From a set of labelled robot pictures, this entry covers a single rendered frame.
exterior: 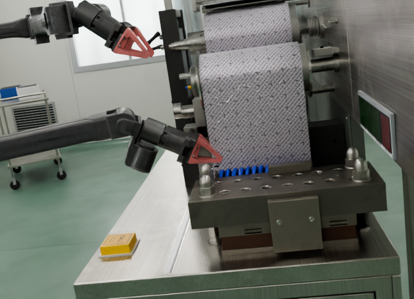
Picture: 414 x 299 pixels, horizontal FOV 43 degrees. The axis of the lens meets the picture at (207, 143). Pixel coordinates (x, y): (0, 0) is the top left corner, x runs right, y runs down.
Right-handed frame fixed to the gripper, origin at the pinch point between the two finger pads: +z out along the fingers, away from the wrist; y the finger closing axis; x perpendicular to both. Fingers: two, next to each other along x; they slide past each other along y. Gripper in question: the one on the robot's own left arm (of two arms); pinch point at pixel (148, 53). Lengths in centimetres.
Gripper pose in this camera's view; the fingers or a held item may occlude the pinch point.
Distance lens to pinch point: 129.0
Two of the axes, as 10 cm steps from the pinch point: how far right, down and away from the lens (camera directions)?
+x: 5.3, -8.1, -2.4
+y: -1.1, 2.2, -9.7
